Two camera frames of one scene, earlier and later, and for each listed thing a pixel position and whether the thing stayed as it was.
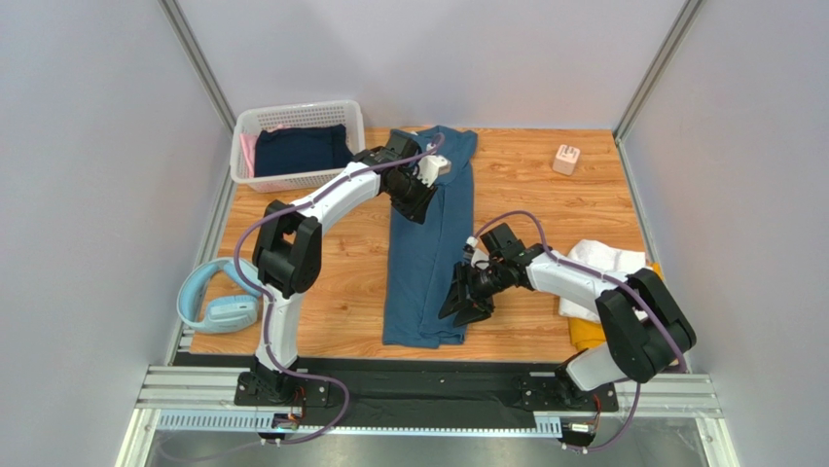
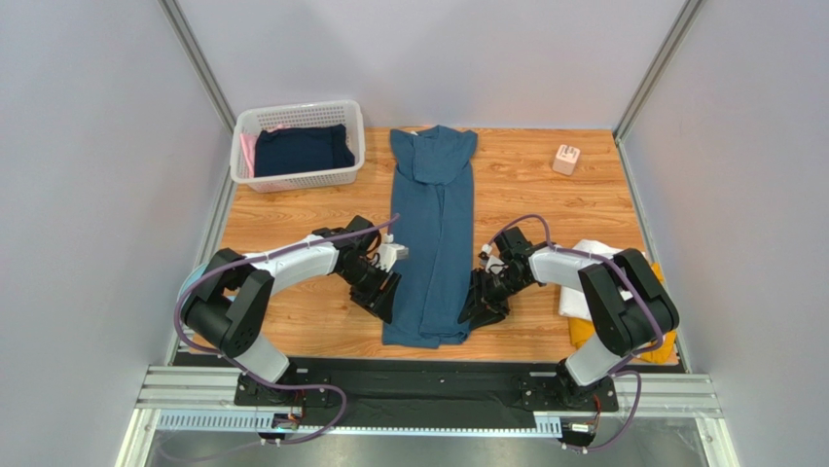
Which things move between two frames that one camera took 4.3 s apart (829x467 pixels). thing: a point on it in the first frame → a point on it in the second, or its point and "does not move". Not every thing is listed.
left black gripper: x=416 y=210 → x=378 y=301
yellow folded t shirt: x=586 y=335 does not move
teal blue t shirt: x=423 y=256 does not move
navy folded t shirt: x=305 y=149 does not move
